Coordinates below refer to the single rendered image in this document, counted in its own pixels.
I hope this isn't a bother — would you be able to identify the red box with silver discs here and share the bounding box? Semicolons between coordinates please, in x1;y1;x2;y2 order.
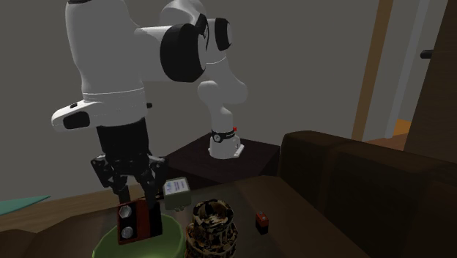
116;199;163;246

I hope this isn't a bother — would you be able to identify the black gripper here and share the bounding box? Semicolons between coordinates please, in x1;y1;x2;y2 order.
90;117;168;210

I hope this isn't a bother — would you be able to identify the small red and black box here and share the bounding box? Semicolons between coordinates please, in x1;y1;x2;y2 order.
255;211;270;235

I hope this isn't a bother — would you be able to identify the dark brown sofa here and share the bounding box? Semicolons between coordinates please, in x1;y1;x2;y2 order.
0;130;457;258

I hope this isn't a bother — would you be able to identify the grey box with white label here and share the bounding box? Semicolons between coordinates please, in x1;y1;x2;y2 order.
163;177;193;213

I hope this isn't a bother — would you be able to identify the dark robot stand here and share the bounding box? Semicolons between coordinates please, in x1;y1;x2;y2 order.
163;133;281;191

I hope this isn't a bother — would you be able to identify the brown patterned vase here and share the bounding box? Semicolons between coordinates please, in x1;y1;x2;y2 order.
184;199;239;258

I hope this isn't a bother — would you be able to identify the green bowl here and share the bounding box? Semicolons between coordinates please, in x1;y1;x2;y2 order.
92;213;187;258

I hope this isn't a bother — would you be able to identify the brown door with black handle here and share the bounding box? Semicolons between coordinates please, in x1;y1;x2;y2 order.
403;0;457;163

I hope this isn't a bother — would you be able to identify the teal rug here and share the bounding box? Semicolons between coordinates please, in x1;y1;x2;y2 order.
0;194;52;217

